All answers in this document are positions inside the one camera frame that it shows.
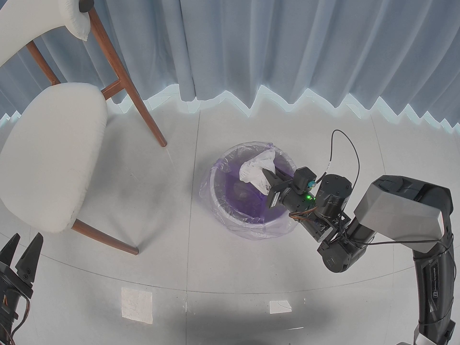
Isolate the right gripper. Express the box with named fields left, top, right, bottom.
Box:
left=263, top=167, right=319, bottom=213

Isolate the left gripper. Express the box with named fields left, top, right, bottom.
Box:
left=0, top=233, right=44, bottom=323

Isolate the white plastic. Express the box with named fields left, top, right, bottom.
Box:
left=239, top=149, right=278, bottom=196

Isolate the purple plastic bag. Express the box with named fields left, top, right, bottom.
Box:
left=199, top=142, right=300, bottom=242

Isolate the white trash bin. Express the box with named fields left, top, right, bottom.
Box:
left=210, top=144, right=299, bottom=229

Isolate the white cushioned wooden chair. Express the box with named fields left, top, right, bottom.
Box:
left=0, top=0, right=167, bottom=256

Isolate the pale blue curtain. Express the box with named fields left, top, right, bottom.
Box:
left=0, top=0, right=460, bottom=136

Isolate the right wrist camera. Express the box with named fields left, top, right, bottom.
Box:
left=292, top=167, right=317, bottom=195

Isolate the black cable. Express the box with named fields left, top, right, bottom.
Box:
left=312, top=130, right=450, bottom=254

